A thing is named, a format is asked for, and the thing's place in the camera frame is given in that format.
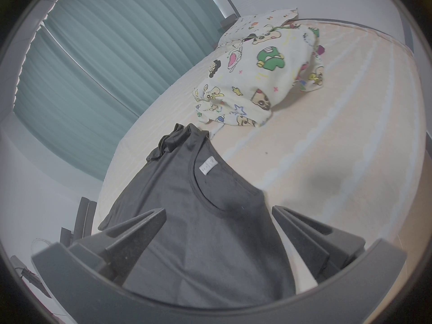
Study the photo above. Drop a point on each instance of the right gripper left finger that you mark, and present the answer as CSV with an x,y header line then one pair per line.
x,y
135,238

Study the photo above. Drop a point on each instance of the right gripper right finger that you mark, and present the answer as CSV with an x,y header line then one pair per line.
x,y
314,241

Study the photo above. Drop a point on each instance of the black T-shirt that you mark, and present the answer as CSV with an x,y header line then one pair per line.
x,y
202,231

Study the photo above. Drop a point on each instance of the bed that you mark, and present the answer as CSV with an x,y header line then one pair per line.
x,y
337,130

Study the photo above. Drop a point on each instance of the blue-green curtain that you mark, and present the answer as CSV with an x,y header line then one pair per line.
x,y
67,113
135,29

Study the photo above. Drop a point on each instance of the white printed pyjama top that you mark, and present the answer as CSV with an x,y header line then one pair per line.
x,y
253,79

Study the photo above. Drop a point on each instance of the white printed pillow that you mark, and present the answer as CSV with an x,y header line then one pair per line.
x,y
256,24

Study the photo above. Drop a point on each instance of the grey bedside table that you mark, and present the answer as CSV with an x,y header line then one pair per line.
x,y
227,20

